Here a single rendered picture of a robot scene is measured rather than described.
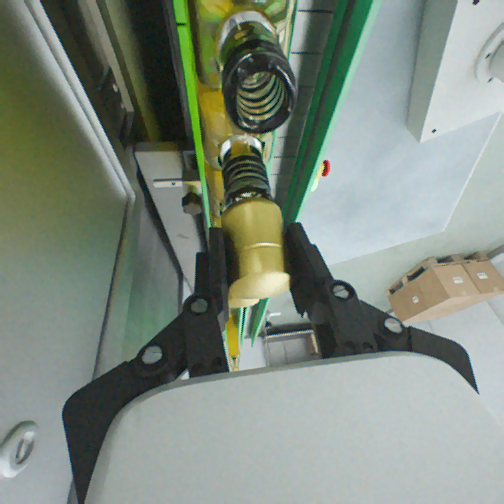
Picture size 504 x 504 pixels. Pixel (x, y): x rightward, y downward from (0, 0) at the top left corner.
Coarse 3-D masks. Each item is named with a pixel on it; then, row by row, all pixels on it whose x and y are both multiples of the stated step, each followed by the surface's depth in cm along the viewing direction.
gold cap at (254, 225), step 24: (240, 216) 12; (264, 216) 12; (240, 240) 11; (264, 240) 11; (240, 264) 11; (264, 264) 10; (288, 264) 11; (240, 288) 11; (264, 288) 12; (288, 288) 12
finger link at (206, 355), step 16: (192, 304) 9; (208, 304) 9; (192, 320) 8; (208, 320) 8; (192, 336) 8; (208, 336) 8; (192, 352) 7; (208, 352) 7; (224, 352) 7; (192, 368) 7; (208, 368) 7; (224, 368) 7
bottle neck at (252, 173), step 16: (224, 144) 16; (240, 144) 15; (256, 144) 16; (224, 160) 15; (240, 160) 14; (256, 160) 15; (224, 176) 15; (240, 176) 14; (256, 176) 14; (224, 192) 14; (240, 192) 13; (256, 192) 13
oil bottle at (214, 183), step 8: (208, 168) 21; (208, 176) 20; (216, 176) 20; (208, 184) 21; (216, 184) 20; (208, 192) 21; (216, 192) 20; (208, 200) 23; (216, 200) 21; (224, 200) 21; (216, 208) 22; (216, 216) 23
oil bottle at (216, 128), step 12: (204, 96) 15; (216, 96) 15; (204, 108) 15; (216, 108) 15; (204, 120) 16; (216, 120) 15; (228, 120) 15; (204, 132) 16; (216, 132) 16; (228, 132) 16; (240, 132) 16; (204, 144) 17; (216, 144) 16; (264, 144) 17; (204, 156) 18; (216, 156) 17; (264, 156) 18; (216, 168) 18
